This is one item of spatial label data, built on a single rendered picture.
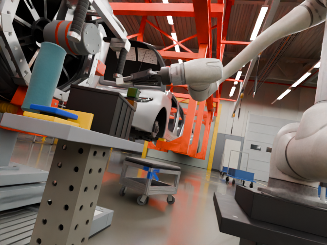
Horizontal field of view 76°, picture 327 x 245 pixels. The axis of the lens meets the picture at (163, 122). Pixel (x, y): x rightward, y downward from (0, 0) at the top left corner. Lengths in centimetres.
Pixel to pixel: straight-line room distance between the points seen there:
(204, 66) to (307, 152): 45
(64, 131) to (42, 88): 44
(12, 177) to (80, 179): 55
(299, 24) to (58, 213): 104
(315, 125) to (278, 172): 25
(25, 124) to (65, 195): 20
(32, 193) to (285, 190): 102
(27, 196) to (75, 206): 57
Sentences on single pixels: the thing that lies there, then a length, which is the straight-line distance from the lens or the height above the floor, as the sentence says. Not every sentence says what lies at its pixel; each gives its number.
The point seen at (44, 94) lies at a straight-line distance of 85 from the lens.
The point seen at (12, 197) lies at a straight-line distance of 108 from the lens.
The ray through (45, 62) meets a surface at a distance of 87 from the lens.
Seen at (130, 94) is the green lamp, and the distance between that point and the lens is 83.
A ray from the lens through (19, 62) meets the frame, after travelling 95.
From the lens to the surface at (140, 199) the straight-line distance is 177.
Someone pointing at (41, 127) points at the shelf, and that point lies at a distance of 47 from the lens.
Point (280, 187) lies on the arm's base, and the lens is 85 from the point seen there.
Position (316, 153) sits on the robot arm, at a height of 51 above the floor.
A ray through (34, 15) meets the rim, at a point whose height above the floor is 89.
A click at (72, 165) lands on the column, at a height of 36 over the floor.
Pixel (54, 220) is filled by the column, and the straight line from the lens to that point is 63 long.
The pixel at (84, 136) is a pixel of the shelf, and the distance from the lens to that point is 47.
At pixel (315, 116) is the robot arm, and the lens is 71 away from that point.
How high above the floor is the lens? 43
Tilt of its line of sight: 8 degrees up
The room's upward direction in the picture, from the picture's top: 12 degrees clockwise
